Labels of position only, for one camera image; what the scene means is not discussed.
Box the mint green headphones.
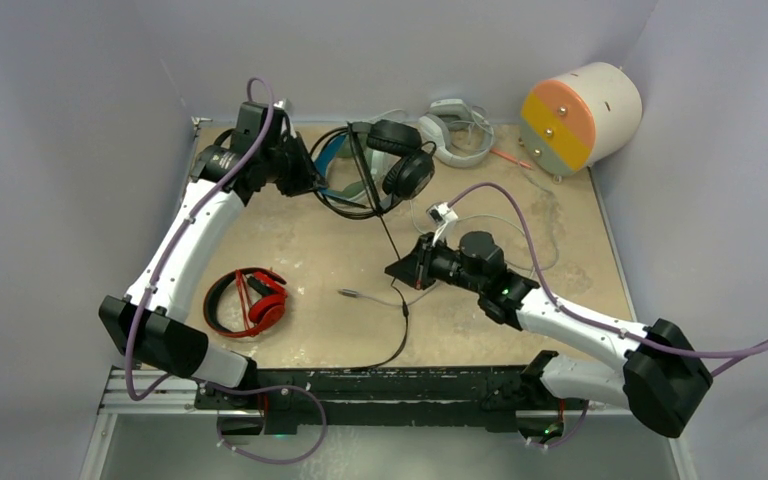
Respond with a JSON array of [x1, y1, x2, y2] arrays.
[[314, 137, 392, 204]]

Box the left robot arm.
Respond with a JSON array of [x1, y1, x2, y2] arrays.
[[99, 101, 325, 409]]

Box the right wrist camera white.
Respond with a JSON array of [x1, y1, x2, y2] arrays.
[[426, 202, 459, 245]]

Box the orange pen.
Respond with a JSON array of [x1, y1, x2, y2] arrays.
[[490, 148, 533, 170]]

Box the white grey headphones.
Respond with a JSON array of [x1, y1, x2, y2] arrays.
[[417, 98, 496, 169]]

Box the black headphone cable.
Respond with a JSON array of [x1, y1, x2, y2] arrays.
[[347, 122, 412, 372]]

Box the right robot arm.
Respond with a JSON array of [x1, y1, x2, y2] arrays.
[[385, 231, 713, 438]]

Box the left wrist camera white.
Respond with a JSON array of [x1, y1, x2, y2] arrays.
[[274, 98, 292, 116]]

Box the round pastel drawer cabinet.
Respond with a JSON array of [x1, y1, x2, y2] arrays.
[[519, 62, 643, 177]]

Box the red headphones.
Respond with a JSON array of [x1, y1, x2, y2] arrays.
[[202, 267, 288, 339]]

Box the black blue headphones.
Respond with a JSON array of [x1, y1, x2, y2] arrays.
[[311, 119, 437, 221]]

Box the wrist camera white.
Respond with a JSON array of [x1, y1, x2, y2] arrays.
[[274, 98, 292, 116], [426, 202, 459, 245]]

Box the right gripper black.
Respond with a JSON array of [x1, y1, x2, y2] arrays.
[[385, 234, 484, 295]]

